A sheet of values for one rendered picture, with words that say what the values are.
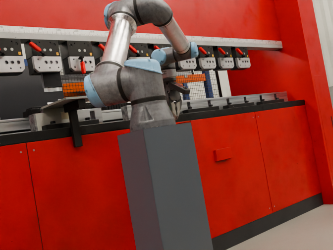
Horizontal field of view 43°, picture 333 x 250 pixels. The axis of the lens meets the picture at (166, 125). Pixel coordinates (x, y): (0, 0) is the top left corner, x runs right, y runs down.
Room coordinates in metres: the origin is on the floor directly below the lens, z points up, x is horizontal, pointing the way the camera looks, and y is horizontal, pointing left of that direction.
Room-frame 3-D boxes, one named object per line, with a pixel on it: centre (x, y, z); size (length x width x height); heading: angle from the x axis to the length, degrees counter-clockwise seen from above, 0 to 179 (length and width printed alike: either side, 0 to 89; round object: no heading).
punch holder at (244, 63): (3.19, -0.63, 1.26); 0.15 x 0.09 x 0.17; 132
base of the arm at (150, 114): (1.37, 0.04, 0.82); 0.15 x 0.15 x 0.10
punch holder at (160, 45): (2.66, -0.04, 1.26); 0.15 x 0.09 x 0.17; 132
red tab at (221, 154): (2.71, -0.33, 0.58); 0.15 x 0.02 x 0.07; 132
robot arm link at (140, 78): (1.37, 0.05, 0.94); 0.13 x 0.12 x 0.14; 72
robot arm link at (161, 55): (2.02, -0.05, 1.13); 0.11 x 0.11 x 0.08; 72
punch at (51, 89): (2.15, 0.54, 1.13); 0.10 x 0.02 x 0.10; 132
